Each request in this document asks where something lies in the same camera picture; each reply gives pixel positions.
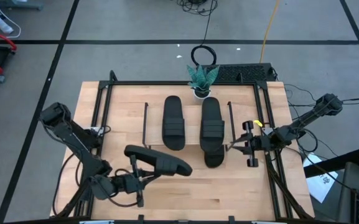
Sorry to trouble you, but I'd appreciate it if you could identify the black bar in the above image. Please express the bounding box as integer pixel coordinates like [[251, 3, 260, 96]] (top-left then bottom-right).
[[303, 148, 359, 179]]

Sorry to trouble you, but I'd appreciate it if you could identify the black coiled cable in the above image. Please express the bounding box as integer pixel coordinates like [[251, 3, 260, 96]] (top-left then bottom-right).
[[190, 9, 219, 67]]

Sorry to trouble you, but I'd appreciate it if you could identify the black aluminium table frame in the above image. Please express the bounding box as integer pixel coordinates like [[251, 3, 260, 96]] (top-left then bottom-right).
[[50, 70, 315, 224]]

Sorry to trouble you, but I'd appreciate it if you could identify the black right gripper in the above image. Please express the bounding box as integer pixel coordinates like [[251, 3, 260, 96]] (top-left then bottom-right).
[[228, 120, 281, 168]]

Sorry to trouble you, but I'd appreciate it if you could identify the black foam slide sandal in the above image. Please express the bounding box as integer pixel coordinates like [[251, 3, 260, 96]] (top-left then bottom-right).
[[199, 96, 226, 154], [161, 95, 187, 152], [203, 146, 226, 169], [124, 144, 193, 177]]

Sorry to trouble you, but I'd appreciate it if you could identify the potted green plant white pot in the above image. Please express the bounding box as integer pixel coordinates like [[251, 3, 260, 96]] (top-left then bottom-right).
[[187, 64, 220, 100]]

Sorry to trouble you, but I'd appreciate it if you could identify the black cable bundle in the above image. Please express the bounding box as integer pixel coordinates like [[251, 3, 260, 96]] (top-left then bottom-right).
[[175, 0, 219, 16]]

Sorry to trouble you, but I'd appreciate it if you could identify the white paper sheet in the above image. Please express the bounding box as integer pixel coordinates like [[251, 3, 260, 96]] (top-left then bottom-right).
[[303, 153, 339, 203]]

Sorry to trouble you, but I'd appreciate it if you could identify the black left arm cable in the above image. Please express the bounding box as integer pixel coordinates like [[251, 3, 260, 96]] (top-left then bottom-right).
[[106, 167, 140, 208]]

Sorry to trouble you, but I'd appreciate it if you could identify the yellow cable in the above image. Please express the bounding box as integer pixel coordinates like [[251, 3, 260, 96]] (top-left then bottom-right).
[[259, 0, 281, 63]]

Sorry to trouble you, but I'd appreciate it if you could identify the white power adapter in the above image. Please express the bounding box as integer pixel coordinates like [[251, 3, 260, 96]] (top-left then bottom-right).
[[0, 16, 14, 34]]

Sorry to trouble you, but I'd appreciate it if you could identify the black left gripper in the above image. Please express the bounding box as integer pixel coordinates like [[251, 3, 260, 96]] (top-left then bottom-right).
[[113, 154, 161, 208]]

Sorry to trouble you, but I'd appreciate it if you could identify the wooden shelf with black frame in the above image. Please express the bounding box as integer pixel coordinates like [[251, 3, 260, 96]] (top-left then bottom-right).
[[141, 101, 236, 151]]

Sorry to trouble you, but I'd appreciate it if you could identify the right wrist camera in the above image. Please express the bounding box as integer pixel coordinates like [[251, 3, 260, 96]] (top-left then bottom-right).
[[261, 126, 276, 137]]

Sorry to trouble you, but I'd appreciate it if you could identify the white cable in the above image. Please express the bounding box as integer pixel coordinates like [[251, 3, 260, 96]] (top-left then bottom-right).
[[0, 0, 22, 39]]

